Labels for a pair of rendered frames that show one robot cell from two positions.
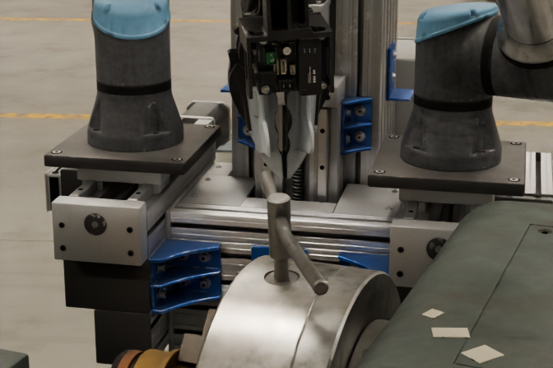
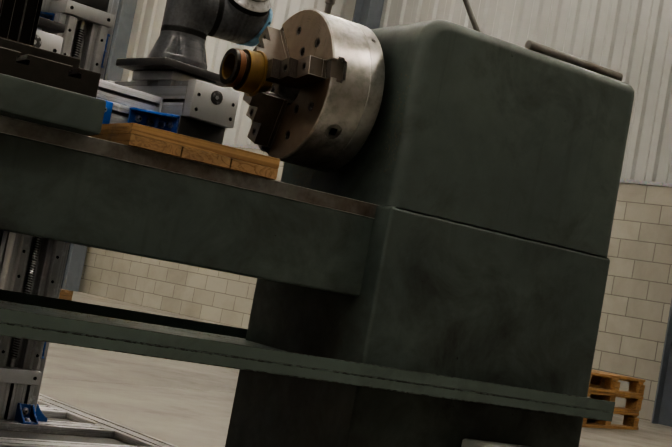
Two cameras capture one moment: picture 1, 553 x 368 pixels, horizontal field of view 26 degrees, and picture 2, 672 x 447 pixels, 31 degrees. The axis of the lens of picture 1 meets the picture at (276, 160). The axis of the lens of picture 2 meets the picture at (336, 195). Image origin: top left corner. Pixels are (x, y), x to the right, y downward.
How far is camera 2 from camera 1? 223 cm
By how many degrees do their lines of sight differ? 57
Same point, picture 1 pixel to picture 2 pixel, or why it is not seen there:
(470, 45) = (212, 0)
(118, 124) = not seen: outside the picture
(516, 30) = not seen: outside the picture
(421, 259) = (207, 102)
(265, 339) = (350, 27)
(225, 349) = (338, 26)
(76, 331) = not seen: outside the picture
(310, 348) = (368, 33)
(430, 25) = not seen: outside the picture
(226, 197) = not seen: hidden behind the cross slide
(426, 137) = (183, 47)
